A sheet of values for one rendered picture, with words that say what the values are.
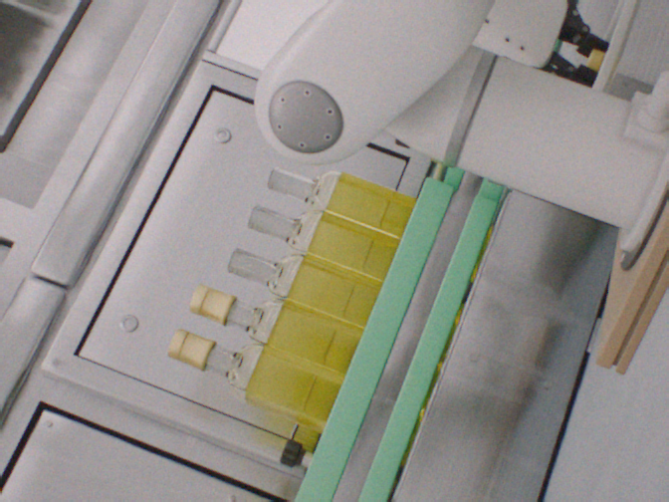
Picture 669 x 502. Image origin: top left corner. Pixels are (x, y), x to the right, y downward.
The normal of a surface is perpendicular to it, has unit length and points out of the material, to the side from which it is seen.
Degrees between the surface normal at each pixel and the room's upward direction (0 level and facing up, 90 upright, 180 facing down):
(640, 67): 90
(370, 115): 110
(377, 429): 90
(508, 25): 105
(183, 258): 90
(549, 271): 90
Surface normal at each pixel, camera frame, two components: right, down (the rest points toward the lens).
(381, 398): 0.06, -0.41
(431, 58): 0.04, 0.65
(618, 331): -0.28, 0.49
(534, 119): -0.05, -0.13
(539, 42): 0.36, -0.25
